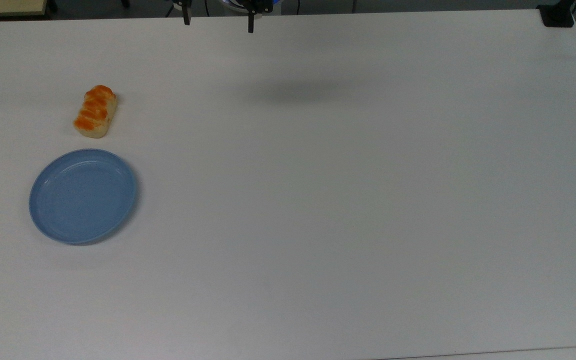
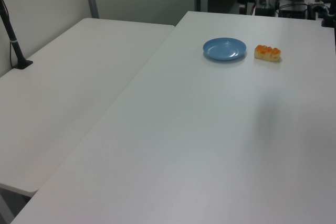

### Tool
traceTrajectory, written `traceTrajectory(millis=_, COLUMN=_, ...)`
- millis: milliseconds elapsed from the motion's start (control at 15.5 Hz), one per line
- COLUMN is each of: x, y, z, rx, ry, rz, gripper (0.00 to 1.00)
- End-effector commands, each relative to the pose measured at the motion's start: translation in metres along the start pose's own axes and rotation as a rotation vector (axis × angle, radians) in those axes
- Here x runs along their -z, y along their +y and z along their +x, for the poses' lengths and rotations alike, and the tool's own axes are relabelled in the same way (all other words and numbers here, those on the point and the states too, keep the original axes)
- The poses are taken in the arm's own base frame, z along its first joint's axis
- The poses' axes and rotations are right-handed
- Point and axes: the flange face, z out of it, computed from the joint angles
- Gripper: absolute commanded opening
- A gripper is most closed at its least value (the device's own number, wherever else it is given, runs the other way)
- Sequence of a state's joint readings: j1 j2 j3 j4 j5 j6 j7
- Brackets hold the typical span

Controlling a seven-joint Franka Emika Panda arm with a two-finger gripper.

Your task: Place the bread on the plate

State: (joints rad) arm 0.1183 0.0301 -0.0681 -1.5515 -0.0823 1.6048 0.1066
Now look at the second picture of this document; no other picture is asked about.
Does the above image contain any orange glazed bread loaf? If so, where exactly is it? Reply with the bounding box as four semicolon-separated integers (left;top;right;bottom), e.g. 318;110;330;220
254;44;282;61

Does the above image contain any blue round plate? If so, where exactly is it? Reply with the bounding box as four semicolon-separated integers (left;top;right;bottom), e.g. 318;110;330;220
202;37;247;62

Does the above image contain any black electronics box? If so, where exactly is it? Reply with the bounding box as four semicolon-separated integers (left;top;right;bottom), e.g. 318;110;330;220
278;3;308;19

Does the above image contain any black camera stand pole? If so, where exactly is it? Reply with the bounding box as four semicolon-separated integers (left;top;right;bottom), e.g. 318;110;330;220
0;0;34;71

